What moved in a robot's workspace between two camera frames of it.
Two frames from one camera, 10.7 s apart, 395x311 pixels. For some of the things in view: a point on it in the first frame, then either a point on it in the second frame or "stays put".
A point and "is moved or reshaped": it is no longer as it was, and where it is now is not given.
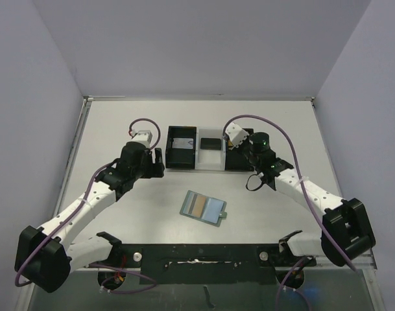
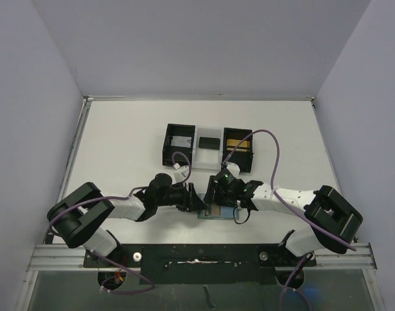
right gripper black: [241, 149] -> [210, 190]
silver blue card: [183, 143] stays put
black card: [213, 144] stays put
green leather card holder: [203, 208] is moved or reshaped
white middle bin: [210, 159] stays put
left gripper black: [155, 162] -> [189, 197]
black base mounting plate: [204, 264] stays put
